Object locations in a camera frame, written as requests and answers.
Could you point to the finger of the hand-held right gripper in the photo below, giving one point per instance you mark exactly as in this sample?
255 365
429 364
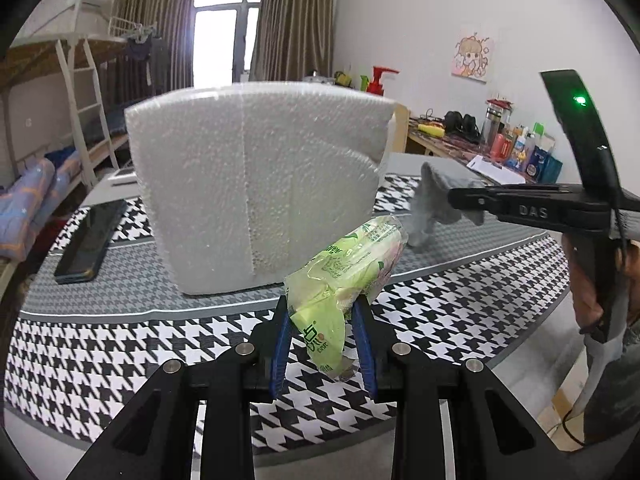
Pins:
475 199

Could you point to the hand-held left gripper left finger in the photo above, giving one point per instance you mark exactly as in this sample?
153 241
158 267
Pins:
280 355

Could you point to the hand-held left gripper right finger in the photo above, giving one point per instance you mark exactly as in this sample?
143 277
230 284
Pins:
365 355

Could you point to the hanging dark clothes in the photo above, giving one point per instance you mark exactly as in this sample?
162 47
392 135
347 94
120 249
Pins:
145 57

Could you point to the black smartphone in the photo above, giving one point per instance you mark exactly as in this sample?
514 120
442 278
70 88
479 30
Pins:
90 240

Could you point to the steel thermos bottle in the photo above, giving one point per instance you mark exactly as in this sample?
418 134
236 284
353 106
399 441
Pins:
496 122

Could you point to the white paper sheet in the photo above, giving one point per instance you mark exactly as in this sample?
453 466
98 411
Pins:
492 170

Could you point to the grey cloth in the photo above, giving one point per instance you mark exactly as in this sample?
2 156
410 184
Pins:
435 200

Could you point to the glass balcony door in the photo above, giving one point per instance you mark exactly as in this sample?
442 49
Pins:
225 35

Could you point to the patterned desk cloth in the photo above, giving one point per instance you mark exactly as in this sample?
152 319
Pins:
450 152

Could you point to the person's right hand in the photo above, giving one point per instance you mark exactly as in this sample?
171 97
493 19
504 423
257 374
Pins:
585 285

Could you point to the white foam box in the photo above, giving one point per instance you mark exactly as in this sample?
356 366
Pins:
225 170

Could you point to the black headphones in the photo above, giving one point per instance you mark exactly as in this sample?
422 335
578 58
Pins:
462 125

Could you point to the white pump bottle red top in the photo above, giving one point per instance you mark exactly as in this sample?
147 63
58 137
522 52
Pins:
378 82

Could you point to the green tissue pack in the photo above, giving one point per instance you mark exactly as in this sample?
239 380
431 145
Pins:
340 270

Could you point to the small white device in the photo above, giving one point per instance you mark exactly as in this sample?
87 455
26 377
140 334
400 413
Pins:
125 176

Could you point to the white bunk bed ladder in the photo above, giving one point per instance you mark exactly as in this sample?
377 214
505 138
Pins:
87 105

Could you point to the black white houndstooth table mat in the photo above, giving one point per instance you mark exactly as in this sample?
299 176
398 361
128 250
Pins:
150 340

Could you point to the cluster of toiletry bottles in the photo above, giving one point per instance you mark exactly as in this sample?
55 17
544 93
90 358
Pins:
530 155

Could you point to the cartoon wall poster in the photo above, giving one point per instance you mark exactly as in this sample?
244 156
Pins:
472 58

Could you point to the blue plaid quilt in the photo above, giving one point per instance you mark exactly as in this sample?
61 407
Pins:
35 195

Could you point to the white cooking pot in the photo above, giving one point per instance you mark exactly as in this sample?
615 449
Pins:
318 78

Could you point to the green plastic jug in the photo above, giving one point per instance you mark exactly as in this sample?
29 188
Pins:
364 83

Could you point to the yellow tube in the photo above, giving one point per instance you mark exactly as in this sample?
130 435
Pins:
431 129

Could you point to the brown curtain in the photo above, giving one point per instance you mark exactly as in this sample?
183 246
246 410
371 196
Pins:
155 35
295 20

